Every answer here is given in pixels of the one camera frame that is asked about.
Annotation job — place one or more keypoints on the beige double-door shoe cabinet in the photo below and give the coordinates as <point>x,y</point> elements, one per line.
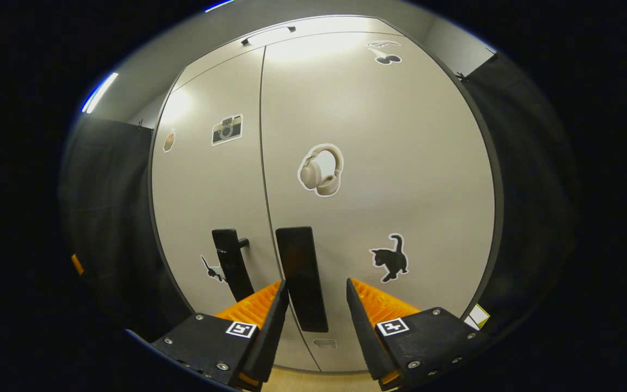
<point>487,163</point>

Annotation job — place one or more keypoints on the cabinet door with camera sticker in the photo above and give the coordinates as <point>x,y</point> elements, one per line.
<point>210,185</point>

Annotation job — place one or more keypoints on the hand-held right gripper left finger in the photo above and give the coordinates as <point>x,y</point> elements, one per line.
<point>270,332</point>

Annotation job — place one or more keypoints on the yellow book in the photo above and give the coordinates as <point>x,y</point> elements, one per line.
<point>478,317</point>

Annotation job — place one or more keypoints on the cabinet door with headphone sticker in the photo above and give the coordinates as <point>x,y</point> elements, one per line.
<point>400,163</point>

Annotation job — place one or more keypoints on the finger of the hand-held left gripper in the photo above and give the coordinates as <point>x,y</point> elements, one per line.
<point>77,264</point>

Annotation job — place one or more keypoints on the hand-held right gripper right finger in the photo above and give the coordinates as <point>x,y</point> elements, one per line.
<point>362,332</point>

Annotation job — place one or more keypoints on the ceiling light strip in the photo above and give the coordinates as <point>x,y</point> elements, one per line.
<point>99,92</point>

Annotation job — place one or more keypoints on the beige cabinet drawer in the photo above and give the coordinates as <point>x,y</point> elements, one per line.
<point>221,57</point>

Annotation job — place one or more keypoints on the black backdrop cloth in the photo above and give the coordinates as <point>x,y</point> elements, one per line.
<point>106,218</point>

